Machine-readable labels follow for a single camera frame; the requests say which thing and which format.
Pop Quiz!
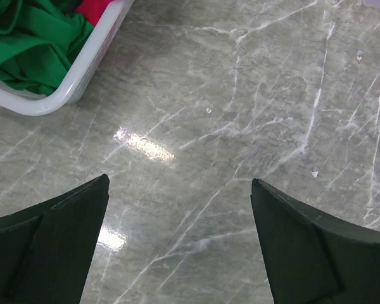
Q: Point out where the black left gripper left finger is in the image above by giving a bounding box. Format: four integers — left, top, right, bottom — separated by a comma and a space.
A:
0, 174, 110, 303

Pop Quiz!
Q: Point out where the white plastic laundry basket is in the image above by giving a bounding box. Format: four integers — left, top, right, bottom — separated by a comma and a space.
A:
0, 1, 133, 117

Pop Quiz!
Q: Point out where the crumpled green t shirt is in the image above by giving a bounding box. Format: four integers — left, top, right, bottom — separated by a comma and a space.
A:
0, 1, 94, 96

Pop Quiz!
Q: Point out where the red t shirt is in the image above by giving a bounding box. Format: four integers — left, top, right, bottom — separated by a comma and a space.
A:
74, 0, 113, 26

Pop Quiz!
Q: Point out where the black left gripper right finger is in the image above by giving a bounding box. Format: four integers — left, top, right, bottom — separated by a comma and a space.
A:
251, 179, 380, 303

